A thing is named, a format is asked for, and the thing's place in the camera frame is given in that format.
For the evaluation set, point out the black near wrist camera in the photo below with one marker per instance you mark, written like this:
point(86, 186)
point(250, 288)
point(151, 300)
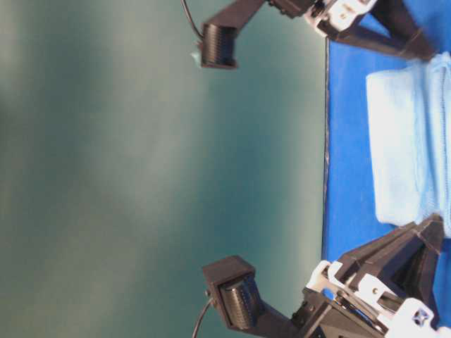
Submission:
point(232, 286)

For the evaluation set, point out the light blue towel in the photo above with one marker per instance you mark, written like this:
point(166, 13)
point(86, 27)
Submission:
point(409, 134)

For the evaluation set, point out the black near camera cable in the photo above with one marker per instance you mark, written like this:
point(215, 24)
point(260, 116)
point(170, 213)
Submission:
point(200, 318)

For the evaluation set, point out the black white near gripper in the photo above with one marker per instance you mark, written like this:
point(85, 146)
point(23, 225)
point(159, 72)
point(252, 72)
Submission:
point(408, 257)

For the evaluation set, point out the black white far gripper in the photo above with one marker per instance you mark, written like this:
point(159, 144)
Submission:
point(339, 21)

